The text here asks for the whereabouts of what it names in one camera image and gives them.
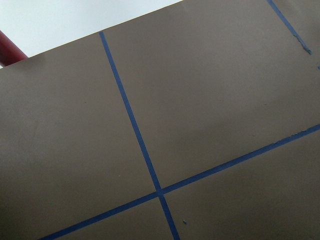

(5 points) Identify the red cylindrical post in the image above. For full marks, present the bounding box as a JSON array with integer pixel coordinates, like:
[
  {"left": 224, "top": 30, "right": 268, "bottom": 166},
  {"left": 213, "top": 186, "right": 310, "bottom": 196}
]
[{"left": 0, "top": 31, "right": 28, "bottom": 67}]

